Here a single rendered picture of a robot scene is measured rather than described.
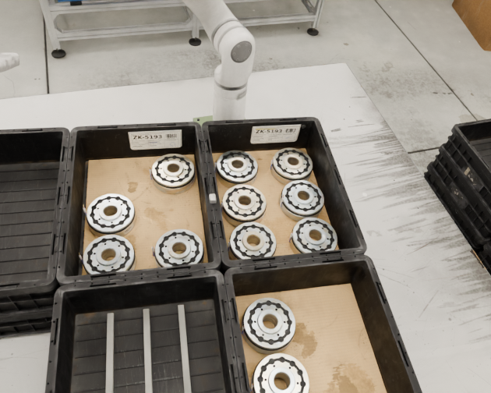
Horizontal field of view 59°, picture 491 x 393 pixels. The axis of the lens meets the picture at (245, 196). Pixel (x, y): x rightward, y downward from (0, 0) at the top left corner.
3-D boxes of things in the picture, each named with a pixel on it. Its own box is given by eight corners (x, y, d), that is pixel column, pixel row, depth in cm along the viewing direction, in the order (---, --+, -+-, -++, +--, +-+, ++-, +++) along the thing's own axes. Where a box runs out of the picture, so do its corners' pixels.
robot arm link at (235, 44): (260, 31, 105) (254, 90, 119) (241, 12, 110) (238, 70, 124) (226, 39, 102) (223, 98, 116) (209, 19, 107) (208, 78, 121)
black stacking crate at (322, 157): (200, 154, 115) (201, 123, 106) (307, 149, 121) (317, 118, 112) (220, 293, 92) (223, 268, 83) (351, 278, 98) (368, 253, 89)
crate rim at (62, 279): (72, 133, 103) (70, 126, 101) (200, 128, 108) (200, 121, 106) (58, 291, 79) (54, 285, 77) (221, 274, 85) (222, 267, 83)
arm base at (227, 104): (207, 122, 133) (208, 74, 120) (234, 114, 136) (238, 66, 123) (221, 141, 128) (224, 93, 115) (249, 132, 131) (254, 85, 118)
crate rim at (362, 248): (200, 128, 108) (200, 121, 106) (316, 122, 113) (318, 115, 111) (221, 274, 85) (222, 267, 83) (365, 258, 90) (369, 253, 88)
